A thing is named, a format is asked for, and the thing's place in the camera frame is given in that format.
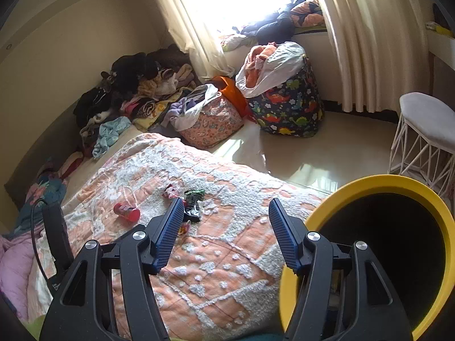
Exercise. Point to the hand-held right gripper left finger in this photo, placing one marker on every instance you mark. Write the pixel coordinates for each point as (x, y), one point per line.
(170, 236)

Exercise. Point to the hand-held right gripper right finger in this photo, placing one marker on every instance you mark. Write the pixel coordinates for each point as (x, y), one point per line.
(285, 236)

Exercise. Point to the yellow trash bin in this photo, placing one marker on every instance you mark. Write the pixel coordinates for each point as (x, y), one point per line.
(373, 182)

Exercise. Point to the purple candy wrapper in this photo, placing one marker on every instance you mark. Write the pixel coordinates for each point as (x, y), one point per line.
(183, 228)

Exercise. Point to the dark snack wrapper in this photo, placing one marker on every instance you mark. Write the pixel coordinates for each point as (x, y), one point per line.
(193, 202)

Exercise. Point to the red snack wrapper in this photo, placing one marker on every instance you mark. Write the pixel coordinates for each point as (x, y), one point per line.
(170, 191)

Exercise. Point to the orange and white blanket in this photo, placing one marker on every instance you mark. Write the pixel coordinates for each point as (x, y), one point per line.
(213, 255)

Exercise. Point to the blue floral cloth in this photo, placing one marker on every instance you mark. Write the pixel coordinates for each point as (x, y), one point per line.
(46, 191)

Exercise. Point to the red can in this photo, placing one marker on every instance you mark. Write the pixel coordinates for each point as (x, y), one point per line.
(127, 213)

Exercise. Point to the lilac quilt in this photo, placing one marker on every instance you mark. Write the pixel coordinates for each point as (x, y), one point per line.
(16, 277)

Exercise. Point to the beige bed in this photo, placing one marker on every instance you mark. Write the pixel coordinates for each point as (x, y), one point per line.
(117, 160)

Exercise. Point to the green cloth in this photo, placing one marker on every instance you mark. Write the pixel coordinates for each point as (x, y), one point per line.
(35, 330)

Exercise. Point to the teal clothing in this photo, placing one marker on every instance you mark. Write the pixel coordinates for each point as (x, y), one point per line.
(265, 337)

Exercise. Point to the light blue garment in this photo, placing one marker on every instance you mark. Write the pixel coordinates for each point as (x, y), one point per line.
(110, 133)

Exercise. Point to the pink floral bag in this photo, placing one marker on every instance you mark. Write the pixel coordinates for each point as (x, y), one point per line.
(213, 124)

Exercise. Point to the white plastic bag, lilac clothes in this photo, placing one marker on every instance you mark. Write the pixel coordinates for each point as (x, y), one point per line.
(188, 113)

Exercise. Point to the dinosaur print bag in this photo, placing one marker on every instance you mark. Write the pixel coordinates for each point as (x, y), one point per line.
(288, 110)

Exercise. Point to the pile of clothes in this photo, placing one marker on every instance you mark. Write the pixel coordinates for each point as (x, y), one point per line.
(135, 78)

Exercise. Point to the white plastic bag, orange clothes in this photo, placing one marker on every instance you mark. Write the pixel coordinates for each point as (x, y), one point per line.
(280, 64)

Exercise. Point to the white stool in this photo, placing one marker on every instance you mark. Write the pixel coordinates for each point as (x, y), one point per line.
(426, 117)

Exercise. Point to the clothes on window sill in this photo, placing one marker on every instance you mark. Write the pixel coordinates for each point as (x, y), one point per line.
(277, 25)

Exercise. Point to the cream curtain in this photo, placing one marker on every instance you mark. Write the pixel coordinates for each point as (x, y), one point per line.
(373, 42)
(199, 25)

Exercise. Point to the white desk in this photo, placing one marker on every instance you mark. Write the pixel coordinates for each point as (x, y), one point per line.
(442, 48)

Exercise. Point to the yellow box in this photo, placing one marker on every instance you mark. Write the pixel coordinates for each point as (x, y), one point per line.
(439, 28)

